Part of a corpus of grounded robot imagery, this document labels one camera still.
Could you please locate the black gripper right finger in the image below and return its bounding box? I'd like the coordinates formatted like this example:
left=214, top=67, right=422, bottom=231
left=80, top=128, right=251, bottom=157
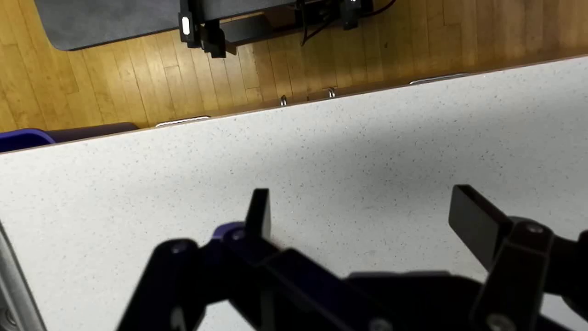
left=448, top=183, right=588, bottom=331

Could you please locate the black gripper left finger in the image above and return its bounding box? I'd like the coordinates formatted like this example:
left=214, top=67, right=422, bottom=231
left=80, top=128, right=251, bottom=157
left=115, top=187, right=345, bottom=331

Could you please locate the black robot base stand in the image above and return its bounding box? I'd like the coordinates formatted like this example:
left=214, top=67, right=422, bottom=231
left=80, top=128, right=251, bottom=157
left=178, top=0, right=396, bottom=58

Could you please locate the blue bin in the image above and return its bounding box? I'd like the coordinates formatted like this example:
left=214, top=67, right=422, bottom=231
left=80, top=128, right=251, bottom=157
left=0, top=128, right=53, bottom=152

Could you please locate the grey floor mat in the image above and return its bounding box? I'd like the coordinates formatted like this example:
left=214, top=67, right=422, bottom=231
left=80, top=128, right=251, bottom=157
left=33, top=0, right=295, bottom=51

